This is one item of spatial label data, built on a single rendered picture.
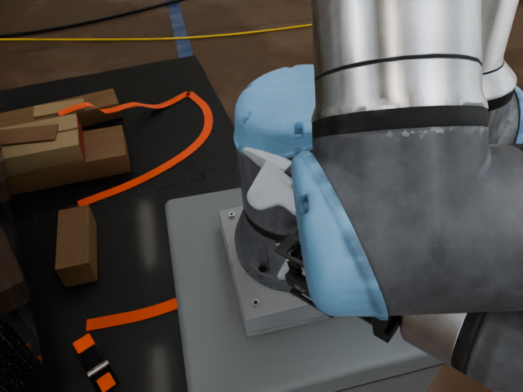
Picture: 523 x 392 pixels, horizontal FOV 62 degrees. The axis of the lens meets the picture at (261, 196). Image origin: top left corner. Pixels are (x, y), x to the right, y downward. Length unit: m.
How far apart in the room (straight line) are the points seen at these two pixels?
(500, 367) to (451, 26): 0.23
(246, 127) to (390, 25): 0.31
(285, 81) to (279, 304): 0.30
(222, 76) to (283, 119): 2.37
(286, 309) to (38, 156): 1.67
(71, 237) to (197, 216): 1.07
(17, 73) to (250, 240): 2.75
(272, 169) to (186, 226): 0.40
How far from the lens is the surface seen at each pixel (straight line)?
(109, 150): 2.18
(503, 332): 0.34
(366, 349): 0.68
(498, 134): 0.56
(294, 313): 0.65
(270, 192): 0.41
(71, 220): 1.90
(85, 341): 1.64
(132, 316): 1.70
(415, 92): 0.21
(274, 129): 0.48
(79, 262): 1.75
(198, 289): 0.72
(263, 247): 0.62
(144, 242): 1.89
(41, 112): 2.56
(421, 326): 0.36
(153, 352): 1.62
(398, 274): 0.21
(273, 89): 0.54
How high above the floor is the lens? 1.46
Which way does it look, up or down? 46 degrees down
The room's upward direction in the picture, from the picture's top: straight up
